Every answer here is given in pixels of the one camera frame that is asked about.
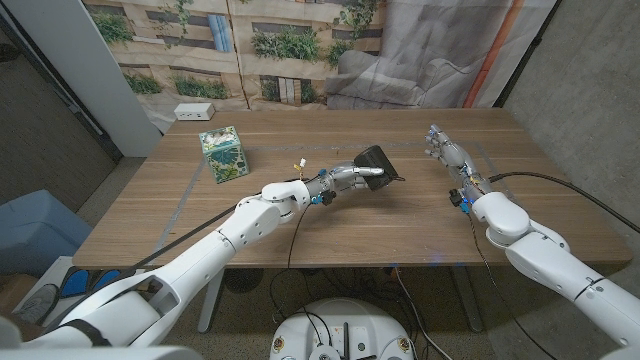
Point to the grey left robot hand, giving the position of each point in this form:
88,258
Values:
347,177

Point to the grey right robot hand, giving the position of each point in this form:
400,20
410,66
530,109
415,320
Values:
455,155

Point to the black cylindrical mesh speaker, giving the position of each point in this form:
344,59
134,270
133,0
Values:
380,160

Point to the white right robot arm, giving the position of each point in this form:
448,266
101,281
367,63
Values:
560,260

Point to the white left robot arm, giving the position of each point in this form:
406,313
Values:
200,260

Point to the green floral tissue box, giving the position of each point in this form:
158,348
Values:
225,157

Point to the printed building backdrop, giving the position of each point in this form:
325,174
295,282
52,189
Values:
280,60

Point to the grey table leg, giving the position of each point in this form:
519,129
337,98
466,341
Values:
467,300

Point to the black floor fan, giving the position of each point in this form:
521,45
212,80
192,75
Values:
243,280

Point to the white robot torso base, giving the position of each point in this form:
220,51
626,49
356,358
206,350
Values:
345,325

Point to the white power strip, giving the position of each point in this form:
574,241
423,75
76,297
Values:
194,112

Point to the white table leg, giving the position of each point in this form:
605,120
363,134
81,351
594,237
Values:
210,305

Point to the white pillar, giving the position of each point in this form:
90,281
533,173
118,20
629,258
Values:
85,65

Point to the blue lined sneaker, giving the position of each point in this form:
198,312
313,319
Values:
75,283

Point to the white robot chest cover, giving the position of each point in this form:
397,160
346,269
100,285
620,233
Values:
100,354

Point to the blue upholstered chair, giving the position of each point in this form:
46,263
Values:
40,230

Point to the grey sneaker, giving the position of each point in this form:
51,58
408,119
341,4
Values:
37,305

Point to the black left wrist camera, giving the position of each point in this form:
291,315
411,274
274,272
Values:
327,197

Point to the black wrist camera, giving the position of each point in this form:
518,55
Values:
327,197
456,197

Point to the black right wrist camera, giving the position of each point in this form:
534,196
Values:
456,197

